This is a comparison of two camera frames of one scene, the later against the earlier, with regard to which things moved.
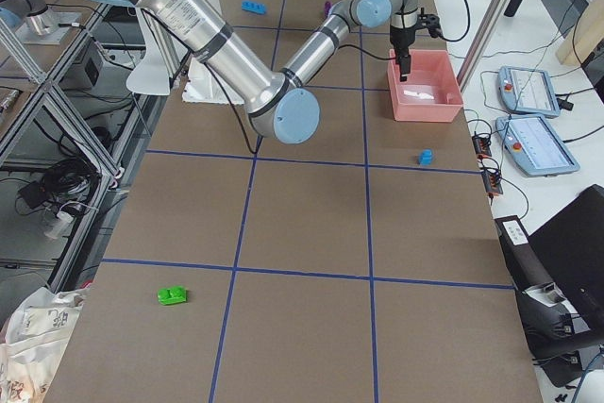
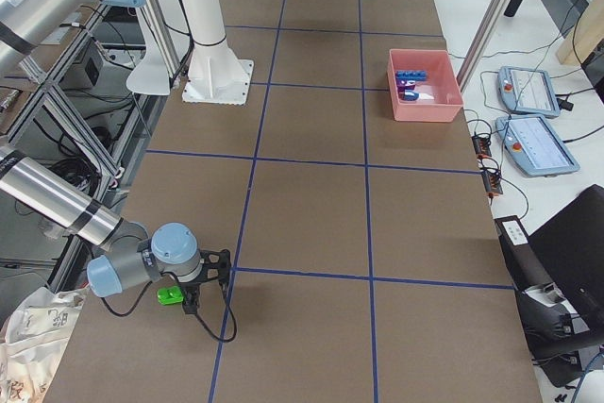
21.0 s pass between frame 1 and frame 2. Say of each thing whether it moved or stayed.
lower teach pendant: stayed
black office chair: stayed
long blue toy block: moved
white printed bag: stayed
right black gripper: moved
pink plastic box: stayed
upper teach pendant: stayed
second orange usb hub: stayed
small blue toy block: moved
